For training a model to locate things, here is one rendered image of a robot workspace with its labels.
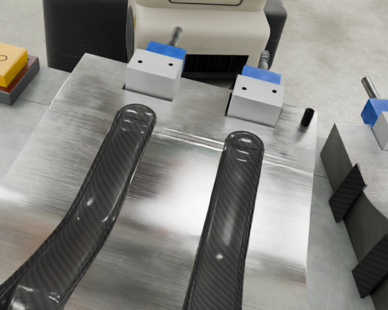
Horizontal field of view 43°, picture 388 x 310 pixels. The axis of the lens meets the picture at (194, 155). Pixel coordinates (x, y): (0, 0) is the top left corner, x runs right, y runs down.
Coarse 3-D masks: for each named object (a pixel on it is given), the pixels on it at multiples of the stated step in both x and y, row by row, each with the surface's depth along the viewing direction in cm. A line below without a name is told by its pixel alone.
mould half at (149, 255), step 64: (64, 128) 46; (192, 128) 48; (256, 128) 50; (0, 192) 40; (64, 192) 41; (128, 192) 42; (192, 192) 43; (0, 256) 33; (128, 256) 36; (192, 256) 38; (256, 256) 40
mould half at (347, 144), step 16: (336, 128) 57; (352, 128) 57; (368, 128) 58; (336, 144) 57; (352, 144) 55; (368, 144) 56; (336, 160) 57; (352, 160) 54; (368, 160) 54; (384, 160) 54; (336, 176) 57; (368, 176) 52; (384, 176) 53; (368, 192) 50; (384, 192) 51; (352, 208) 53; (368, 208) 49; (384, 208) 48; (352, 224) 52; (368, 224) 49; (384, 224) 46; (352, 240) 52; (368, 240) 49; (384, 288) 46; (384, 304) 46
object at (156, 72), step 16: (176, 32) 58; (160, 48) 54; (176, 48) 55; (128, 64) 49; (144, 64) 50; (160, 64) 50; (176, 64) 50; (128, 80) 50; (144, 80) 50; (160, 80) 49; (176, 80) 50; (160, 96) 50
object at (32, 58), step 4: (28, 56) 63; (32, 56) 63; (32, 60) 63; (28, 64) 62; (32, 64) 62; (24, 68) 62; (28, 68) 62; (20, 72) 61; (24, 72) 61; (16, 76) 60; (20, 76) 60; (16, 80) 60; (12, 84) 59; (16, 84) 59; (0, 88) 58; (4, 88) 58; (8, 88) 59; (12, 88) 59; (8, 92) 58
